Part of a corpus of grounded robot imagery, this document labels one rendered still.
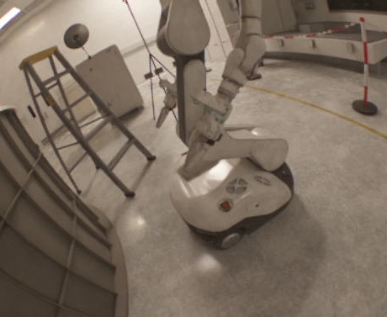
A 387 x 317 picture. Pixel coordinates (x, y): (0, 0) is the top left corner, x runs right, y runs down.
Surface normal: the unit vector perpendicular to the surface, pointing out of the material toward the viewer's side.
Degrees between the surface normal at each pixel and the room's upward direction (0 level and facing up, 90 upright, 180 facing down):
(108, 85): 90
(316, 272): 0
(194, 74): 90
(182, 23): 89
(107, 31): 90
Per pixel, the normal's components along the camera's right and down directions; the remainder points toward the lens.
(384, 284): -0.34, -0.76
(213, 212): -0.43, -0.18
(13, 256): 0.93, -0.36
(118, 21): 0.35, 0.45
